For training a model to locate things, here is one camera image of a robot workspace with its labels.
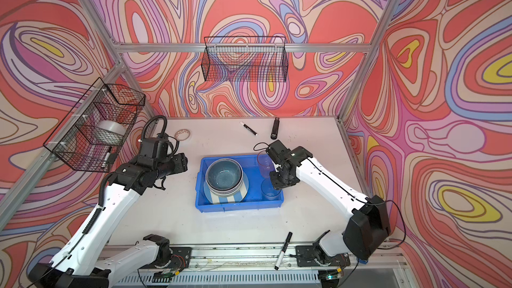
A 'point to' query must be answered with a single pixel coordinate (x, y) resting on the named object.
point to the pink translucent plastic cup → (265, 162)
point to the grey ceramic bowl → (225, 192)
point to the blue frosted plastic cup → (268, 190)
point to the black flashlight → (274, 131)
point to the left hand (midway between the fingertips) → (183, 159)
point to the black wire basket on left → (92, 134)
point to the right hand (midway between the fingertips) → (282, 187)
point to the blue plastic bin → (253, 199)
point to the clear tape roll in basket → (109, 132)
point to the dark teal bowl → (224, 174)
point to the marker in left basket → (106, 157)
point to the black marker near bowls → (252, 130)
